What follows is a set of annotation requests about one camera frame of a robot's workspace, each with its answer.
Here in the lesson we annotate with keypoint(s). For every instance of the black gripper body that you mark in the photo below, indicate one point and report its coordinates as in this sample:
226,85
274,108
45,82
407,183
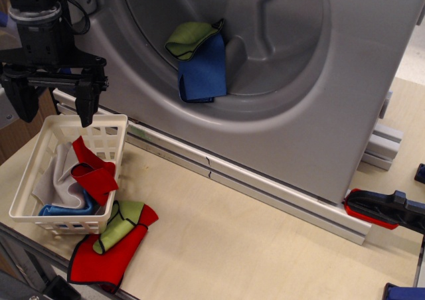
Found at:
53,46

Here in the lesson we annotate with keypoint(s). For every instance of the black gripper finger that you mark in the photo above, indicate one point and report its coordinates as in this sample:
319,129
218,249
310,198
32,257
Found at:
87,93
23,97

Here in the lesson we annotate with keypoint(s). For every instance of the white plastic basket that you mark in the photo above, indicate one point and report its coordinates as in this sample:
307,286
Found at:
104,137

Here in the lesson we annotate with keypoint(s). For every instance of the green cloth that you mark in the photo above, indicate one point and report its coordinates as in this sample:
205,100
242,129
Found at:
185,40
124,218

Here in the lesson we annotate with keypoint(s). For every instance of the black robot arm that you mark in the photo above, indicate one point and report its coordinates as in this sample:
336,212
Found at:
45,12

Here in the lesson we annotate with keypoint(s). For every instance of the grey toy washing machine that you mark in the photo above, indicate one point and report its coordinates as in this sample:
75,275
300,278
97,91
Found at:
306,79

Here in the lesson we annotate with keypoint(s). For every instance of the red cloth in basket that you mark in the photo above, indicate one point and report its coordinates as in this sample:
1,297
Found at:
96,176

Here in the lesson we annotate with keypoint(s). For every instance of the grey cloth in basket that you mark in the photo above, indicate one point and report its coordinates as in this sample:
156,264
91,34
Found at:
56,186

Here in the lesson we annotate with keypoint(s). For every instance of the light blue cloth in basket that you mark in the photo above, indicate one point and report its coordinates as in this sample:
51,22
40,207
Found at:
89,208

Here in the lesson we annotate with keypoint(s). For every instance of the green cloth on table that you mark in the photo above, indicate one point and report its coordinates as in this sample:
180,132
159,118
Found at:
124,218

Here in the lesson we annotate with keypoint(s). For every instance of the red cloth on table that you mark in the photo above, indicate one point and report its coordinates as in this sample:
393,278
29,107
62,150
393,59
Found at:
86,267

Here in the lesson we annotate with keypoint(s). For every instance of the short aluminium profile block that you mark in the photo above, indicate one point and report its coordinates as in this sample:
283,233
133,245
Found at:
383,147

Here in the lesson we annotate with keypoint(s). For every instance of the red black clamp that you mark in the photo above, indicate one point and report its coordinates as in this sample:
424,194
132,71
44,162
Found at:
385,210

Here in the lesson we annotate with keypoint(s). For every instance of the black clamp part right edge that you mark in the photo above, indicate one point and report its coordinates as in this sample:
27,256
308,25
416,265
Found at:
420,173

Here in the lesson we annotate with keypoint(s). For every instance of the blue clamp bottom right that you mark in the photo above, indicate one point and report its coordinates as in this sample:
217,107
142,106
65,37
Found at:
393,292

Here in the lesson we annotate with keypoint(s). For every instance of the aluminium profile rail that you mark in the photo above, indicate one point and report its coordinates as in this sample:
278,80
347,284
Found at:
265,194

